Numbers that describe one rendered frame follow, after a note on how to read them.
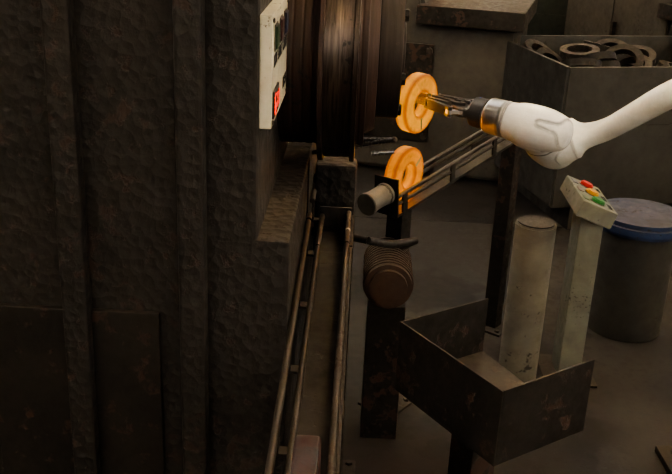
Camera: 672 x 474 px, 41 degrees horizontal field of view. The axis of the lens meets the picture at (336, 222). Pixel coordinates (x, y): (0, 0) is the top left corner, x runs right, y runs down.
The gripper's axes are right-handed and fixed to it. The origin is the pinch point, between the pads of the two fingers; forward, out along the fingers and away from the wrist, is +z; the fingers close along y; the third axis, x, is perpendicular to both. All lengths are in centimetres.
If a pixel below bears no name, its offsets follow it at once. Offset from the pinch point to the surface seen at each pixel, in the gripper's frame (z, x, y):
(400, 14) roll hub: -23, 29, -48
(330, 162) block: 4.7, -12.4, -29.4
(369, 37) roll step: -21, 25, -56
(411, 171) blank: 1.2, -21.5, 3.3
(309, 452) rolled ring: -61, -12, -120
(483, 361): -56, -29, -59
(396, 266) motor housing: -10.1, -38.9, -17.8
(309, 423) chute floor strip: -44, -29, -97
